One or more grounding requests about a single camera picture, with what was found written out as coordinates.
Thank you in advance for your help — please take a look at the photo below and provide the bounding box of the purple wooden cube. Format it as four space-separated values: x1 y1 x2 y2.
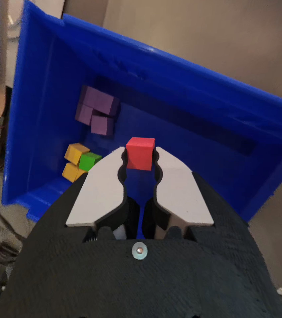
75 103 94 126
95 93 120 117
81 85 101 107
90 114 114 136

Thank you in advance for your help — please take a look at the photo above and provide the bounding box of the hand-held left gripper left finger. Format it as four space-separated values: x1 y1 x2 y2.
65 147 128 227

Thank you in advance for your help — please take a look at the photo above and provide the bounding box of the red wooden cube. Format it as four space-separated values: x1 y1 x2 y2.
125 137 156 171

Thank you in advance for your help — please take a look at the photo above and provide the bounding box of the grey desk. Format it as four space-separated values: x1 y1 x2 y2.
0 0 282 298

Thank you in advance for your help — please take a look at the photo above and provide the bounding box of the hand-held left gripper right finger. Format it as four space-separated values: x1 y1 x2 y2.
154 146 215 227

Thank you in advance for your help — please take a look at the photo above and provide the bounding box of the blue plastic bin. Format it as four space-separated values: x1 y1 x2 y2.
1 0 282 223

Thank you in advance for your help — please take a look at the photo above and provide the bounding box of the green wooden cube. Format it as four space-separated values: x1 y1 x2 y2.
79 152 103 172

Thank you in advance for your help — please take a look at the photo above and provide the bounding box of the yellow wooden cube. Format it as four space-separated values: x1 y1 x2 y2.
64 143 91 165
62 162 81 183
75 167 88 181

